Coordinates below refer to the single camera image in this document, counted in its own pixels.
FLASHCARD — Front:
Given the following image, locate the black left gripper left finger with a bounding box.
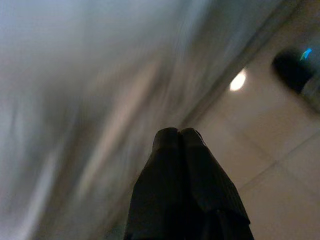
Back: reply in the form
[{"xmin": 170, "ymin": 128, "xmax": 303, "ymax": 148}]
[{"xmin": 124, "ymin": 126, "xmax": 185, "ymax": 240}]

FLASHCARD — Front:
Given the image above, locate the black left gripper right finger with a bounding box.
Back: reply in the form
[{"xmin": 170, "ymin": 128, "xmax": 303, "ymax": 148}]
[{"xmin": 180, "ymin": 127, "xmax": 255, "ymax": 240}]

